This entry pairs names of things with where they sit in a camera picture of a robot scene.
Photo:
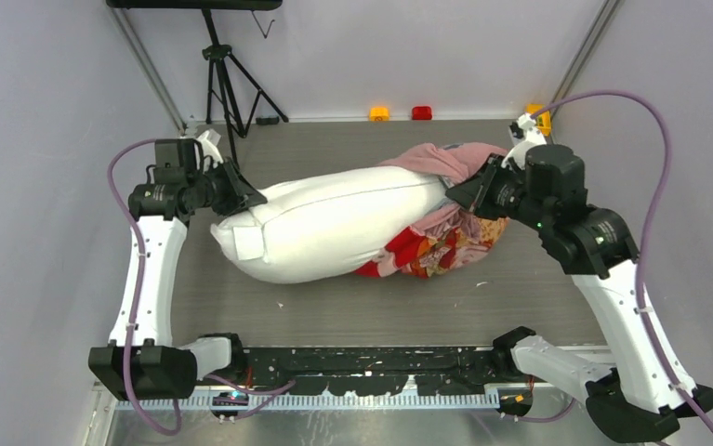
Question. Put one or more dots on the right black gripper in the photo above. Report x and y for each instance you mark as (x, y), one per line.
(475, 193)

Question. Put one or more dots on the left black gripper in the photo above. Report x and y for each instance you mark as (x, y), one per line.
(231, 204)

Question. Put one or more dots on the pink printed pillowcase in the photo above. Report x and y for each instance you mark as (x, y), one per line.
(447, 237)

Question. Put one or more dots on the white pillow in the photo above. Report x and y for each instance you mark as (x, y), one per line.
(325, 226)

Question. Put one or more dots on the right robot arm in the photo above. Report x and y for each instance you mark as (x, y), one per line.
(641, 397)

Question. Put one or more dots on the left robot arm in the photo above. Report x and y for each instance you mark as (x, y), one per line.
(140, 360)

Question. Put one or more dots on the small black floor object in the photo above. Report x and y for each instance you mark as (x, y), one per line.
(268, 120)

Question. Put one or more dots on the red toy block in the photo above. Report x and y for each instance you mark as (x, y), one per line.
(421, 113)

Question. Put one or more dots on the black tripod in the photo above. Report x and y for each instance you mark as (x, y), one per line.
(220, 88)

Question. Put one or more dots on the yellow green toy block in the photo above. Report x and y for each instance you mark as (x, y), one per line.
(542, 119)

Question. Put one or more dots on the small yellow toy block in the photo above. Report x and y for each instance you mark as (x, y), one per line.
(379, 114)

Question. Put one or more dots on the black overhead bar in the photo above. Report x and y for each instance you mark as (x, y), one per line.
(248, 5)

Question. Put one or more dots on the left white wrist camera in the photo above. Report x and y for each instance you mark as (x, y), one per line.
(211, 155)

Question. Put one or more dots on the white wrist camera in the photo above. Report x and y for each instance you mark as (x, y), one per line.
(525, 135)
(211, 155)

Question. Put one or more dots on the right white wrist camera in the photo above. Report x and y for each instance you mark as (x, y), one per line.
(525, 135)

